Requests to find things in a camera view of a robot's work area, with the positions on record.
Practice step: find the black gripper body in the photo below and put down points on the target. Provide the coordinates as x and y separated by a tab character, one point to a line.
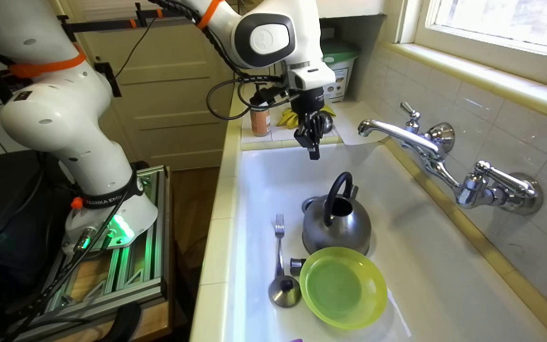
308	101

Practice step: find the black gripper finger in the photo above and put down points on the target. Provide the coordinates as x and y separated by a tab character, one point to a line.
312	141
325	124

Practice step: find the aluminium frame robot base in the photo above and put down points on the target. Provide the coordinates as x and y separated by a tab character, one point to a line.
128	266

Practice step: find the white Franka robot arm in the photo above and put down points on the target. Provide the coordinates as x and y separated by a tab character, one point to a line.
65	114

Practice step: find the white ceramic sink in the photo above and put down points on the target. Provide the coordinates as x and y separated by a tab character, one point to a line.
412	266

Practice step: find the yellow banana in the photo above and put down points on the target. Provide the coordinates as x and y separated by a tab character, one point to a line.
287	118

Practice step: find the white tub with green lid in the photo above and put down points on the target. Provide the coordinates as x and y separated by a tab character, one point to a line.
342	76

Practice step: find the orange plastic bottle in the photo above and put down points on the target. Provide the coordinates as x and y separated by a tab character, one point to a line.
261	122

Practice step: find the silver fork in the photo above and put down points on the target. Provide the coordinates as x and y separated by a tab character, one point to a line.
280	244

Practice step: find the small dark block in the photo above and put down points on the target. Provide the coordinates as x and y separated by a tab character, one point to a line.
297	266

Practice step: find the cream panelled door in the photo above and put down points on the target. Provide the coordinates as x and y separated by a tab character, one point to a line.
166	114

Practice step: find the green plastic plate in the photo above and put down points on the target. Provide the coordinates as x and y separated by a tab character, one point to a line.
342	287

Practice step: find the black clamp bar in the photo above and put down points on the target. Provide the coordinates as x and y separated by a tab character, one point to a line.
128	23

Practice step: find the black bin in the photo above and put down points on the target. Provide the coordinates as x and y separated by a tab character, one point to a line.
8	215

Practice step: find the chrome wall faucet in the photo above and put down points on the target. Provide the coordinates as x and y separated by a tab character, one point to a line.
469	181

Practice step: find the white window frame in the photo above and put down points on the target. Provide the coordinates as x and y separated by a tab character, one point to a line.
494	38

